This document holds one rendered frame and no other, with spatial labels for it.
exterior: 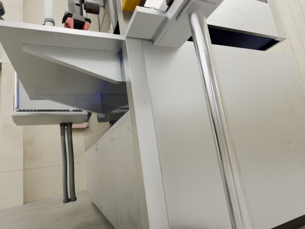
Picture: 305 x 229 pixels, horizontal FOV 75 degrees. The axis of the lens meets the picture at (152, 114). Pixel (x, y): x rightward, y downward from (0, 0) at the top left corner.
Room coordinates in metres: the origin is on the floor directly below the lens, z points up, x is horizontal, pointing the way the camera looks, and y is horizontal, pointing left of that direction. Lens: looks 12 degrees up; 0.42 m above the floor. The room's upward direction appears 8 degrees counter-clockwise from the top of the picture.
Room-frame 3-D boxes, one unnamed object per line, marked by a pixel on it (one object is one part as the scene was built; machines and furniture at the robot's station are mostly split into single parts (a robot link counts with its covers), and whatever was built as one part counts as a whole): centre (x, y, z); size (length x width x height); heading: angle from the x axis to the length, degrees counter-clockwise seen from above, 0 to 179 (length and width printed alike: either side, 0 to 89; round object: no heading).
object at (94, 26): (1.31, 0.35, 1.50); 0.47 x 0.01 x 0.59; 25
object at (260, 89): (1.79, 0.04, 0.44); 2.06 x 1.00 x 0.88; 25
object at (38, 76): (0.91, 0.36, 0.87); 0.70 x 0.48 x 0.02; 25
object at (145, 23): (0.61, -0.04, 0.87); 0.14 x 0.13 x 0.02; 115
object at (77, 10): (0.71, 0.25, 1.03); 0.10 x 0.07 x 0.07; 129
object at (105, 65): (0.68, 0.26, 0.79); 0.34 x 0.03 x 0.13; 115
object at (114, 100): (1.60, 0.50, 0.73); 1.98 x 0.01 x 0.25; 25
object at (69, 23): (0.70, 0.26, 0.96); 0.07 x 0.07 x 0.09; 39
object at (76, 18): (0.71, 0.25, 0.96); 0.07 x 0.07 x 0.09; 39
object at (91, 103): (1.13, 0.47, 0.79); 0.34 x 0.03 x 0.13; 115
